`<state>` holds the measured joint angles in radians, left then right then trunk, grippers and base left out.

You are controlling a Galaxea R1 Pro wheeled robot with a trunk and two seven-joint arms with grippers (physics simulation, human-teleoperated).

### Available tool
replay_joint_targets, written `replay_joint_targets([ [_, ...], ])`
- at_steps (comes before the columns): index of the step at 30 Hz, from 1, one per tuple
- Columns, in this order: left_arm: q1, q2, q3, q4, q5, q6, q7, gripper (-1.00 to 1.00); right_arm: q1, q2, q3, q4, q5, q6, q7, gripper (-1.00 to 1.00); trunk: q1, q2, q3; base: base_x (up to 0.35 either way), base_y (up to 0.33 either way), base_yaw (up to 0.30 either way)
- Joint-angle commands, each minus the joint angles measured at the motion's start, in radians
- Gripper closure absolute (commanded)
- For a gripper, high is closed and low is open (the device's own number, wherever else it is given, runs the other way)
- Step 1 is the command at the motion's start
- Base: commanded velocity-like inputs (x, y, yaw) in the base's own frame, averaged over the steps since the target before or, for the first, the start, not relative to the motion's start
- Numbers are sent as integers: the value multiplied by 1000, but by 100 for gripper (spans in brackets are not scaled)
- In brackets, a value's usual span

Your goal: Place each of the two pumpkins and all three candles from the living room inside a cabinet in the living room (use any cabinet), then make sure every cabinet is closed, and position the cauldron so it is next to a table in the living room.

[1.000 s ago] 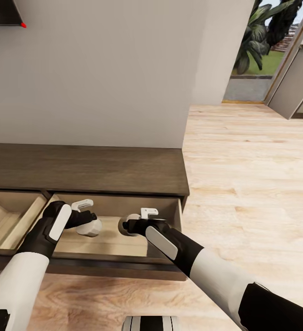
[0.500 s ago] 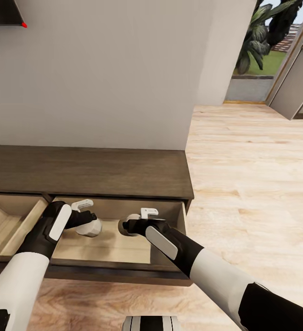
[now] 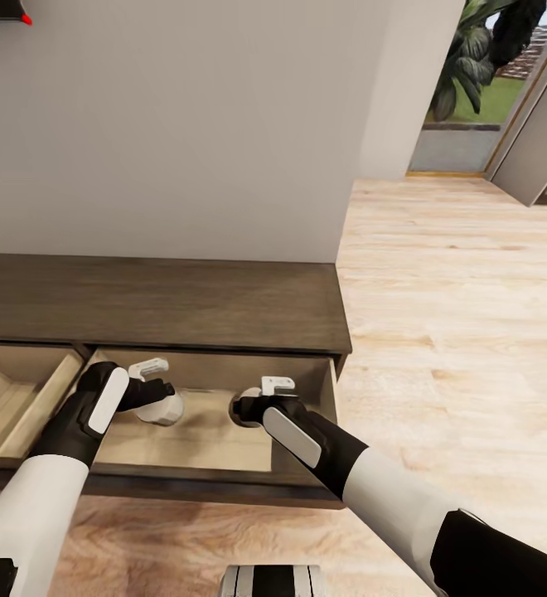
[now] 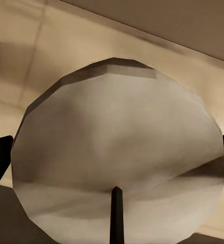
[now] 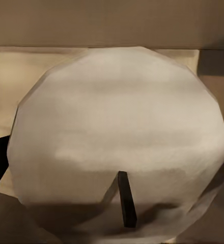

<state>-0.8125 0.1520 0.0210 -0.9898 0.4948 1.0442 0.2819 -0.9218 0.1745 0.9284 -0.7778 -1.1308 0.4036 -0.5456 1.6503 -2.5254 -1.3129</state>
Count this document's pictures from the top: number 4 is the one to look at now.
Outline pillar candle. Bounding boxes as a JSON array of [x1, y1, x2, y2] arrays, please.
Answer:
[[10, 57, 224, 244]]

